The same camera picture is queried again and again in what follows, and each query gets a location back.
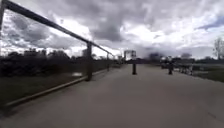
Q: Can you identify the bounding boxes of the sign board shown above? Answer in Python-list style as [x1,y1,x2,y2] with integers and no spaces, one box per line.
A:
[123,49,137,62]

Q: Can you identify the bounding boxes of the dark bollard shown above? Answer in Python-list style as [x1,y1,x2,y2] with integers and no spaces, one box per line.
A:
[131,59,138,76]
[167,61,174,76]

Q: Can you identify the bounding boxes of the metal railing with posts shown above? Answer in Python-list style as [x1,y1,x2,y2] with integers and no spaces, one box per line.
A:
[0,0,116,83]

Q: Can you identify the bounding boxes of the grey paved path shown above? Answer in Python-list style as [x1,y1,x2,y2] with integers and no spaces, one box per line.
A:
[0,63,224,128]

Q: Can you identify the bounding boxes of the low metal railing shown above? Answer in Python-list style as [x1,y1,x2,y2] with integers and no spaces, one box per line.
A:
[178,63,195,76]

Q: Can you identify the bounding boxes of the concrete kerb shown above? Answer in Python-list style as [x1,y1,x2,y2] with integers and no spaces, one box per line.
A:
[3,68,111,111]

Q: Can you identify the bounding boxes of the row of dark trees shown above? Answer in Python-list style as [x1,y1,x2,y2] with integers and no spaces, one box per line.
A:
[0,48,118,78]

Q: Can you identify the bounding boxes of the dark grass ground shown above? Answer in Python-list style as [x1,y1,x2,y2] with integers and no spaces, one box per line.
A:
[0,66,111,104]

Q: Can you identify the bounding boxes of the grass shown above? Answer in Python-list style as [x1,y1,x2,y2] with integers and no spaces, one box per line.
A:
[191,64,224,84]

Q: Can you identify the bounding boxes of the bare tree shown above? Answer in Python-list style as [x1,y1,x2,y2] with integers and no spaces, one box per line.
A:
[212,37,224,61]

